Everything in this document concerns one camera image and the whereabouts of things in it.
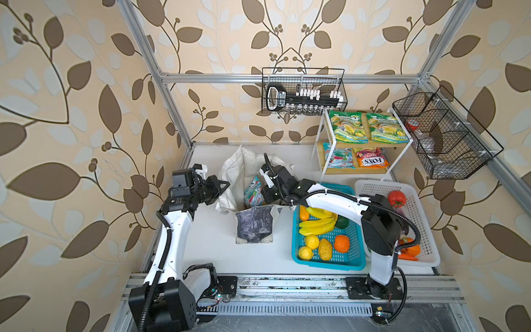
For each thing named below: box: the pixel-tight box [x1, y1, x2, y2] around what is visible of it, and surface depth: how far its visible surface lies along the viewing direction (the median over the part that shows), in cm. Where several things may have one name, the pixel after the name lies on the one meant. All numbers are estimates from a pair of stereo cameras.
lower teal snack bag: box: [322, 142, 357, 170], surface depth 91 cm
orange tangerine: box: [333, 234, 351, 254], surface depth 81 cm
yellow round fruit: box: [297, 246, 314, 261], surface depth 80 cm
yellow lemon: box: [305, 234, 321, 250], surface depth 82 cm
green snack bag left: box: [329, 109, 369, 144], surface depth 79 cm
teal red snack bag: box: [244, 175, 265, 207], surface depth 89 cm
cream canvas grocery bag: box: [215, 145, 294, 245], surface depth 79 cm
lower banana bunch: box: [298, 217, 337, 236], surface depth 87 cm
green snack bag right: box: [366, 112, 410, 144], surface depth 77 cm
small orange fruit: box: [299, 204, 310, 221], surface depth 90 cm
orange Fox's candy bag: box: [355, 147, 390, 169], surface depth 91 cm
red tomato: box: [387, 190, 407, 209], surface depth 91 cm
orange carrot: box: [398, 253, 419, 261], surface depth 79 cm
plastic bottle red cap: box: [405, 118, 431, 141], surface depth 84 cm
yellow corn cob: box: [318, 237, 333, 261], surface depth 80 cm
